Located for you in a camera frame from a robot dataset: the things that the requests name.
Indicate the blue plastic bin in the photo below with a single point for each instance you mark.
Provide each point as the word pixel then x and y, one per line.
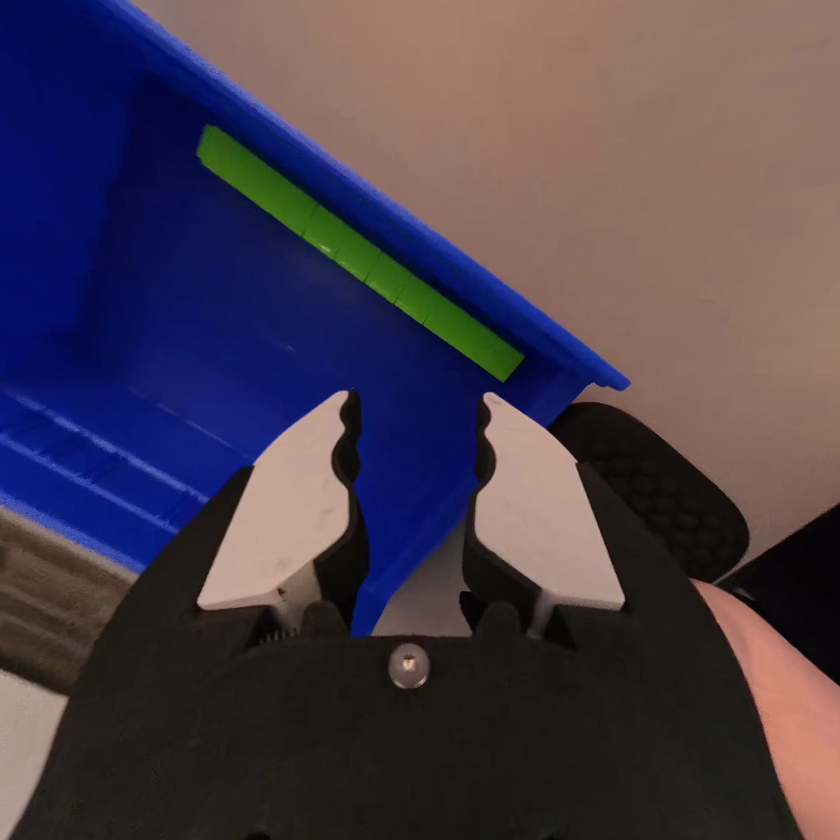
pixel 197 328

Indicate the person's dark clothing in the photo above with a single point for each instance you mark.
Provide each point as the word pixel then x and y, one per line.
pixel 794 577

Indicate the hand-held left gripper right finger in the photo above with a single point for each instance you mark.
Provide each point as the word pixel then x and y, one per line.
pixel 544 525

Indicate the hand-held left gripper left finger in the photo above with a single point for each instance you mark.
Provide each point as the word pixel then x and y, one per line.
pixel 289 512

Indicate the green segmented bar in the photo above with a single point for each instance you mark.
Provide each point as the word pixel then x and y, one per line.
pixel 354 253

